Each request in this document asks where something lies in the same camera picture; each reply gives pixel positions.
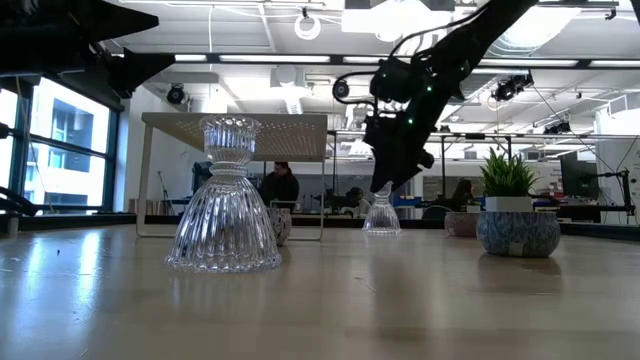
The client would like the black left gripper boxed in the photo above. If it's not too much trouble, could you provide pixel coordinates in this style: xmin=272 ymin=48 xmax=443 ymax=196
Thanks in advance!
xmin=0 ymin=0 xmax=177 ymax=99

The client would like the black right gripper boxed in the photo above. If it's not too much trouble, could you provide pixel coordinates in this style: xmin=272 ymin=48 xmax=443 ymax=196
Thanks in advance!
xmin=362 ymin=102 xmax=436 ymax=195

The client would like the clear ribbed glass candlestick holder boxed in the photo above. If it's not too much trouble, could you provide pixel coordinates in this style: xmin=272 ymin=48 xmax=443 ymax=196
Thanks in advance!
xmin=164 ymin=114 xmax=283 ymax=274
xmin=361 ymin=180 xmax=402 ymax=237

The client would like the white purple patterned candle jar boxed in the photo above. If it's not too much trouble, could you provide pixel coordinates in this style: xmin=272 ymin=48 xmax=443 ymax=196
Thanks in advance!
xmin=267 ymin=207 xmax=293 ymax=247

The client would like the blue patterned candle jar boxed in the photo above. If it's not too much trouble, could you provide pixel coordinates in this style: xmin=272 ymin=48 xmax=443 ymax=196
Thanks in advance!
xmin=475 ymin=210 xmax=562 ymax=259

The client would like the person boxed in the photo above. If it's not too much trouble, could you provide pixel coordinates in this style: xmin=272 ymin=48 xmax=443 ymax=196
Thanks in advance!
xmin=446 ymin=178 xmax=477 ymax=213
xmin=344 ymin=186 xmax=373 ymax=219
xmin=258 ymin=161 xmax=301 ymax=209

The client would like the white perforated metal shelf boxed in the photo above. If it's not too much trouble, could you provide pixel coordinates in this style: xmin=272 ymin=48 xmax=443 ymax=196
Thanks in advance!
xmin=135 ymin=111 xmax=330 ymax=242

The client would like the green plant in white pot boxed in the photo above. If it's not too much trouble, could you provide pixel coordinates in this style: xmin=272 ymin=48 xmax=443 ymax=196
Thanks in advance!
xmin=478 ymin=146 xmax=540 ymax=214

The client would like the black tripod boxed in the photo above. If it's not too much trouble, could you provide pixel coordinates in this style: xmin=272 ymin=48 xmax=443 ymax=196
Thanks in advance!
xmin=156 ymin=169 xmax=177 ymax=217

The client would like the black computer monitor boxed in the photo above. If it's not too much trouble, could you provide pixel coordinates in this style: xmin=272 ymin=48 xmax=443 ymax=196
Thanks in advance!
xmin=559 ymin=151 xmax=601 ymax=201

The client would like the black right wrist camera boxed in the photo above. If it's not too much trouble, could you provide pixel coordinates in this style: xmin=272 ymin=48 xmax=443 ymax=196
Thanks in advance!
xmin=369 ymin=56 xmax=426 ymax=104

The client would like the black window frame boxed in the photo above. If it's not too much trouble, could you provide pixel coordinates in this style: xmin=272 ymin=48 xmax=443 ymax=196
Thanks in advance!
xmin=0 ymin=69 xmax=124 ymax=217

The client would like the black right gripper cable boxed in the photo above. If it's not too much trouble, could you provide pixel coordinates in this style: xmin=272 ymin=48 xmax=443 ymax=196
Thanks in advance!
xmin=331 ymin=3 xmax=494 ymax=107

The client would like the white ceiling ring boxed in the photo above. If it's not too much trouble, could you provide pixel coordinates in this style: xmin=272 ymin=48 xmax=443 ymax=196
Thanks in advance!
xmin=293 ymin=13 xmax=323 ymax=42

